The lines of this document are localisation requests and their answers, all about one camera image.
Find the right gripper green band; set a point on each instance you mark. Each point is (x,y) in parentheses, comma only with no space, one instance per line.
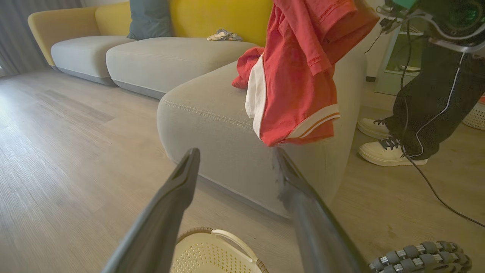
(451,15)

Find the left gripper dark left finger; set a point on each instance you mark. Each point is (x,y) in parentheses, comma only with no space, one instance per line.
(163,212)

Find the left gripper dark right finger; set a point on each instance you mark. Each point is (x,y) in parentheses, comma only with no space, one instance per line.
(318,235)

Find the red garment with white stripes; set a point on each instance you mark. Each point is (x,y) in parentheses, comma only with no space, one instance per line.
(295,94)

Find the plain red garment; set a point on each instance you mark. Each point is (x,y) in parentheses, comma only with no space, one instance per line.
(246,68)

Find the cream perforated laundry basket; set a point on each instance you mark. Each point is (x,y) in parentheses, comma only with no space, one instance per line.
(212,256)

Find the white perforated basket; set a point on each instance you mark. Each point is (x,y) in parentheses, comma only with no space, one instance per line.
(476,115)

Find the pale grey side cabinet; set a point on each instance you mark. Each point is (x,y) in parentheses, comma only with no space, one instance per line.
(394,64)

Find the person's black trousers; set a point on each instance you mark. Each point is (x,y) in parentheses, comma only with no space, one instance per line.
(432,94)

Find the white sneaker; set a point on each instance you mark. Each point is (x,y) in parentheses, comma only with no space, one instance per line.
(373,128)
(382,153)

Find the grey roller omni wheel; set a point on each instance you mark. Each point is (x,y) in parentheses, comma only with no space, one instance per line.
(420,258)

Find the grey sofa with yellow back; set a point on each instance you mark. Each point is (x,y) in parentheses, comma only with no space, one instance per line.
(204,113)

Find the small crumpled pale cloth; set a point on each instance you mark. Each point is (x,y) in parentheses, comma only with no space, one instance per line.
(223,35)

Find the teal sofa cushion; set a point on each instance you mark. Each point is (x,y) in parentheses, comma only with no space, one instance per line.
(149,19)

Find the grey curtain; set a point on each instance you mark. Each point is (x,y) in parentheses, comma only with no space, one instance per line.
(22,22)

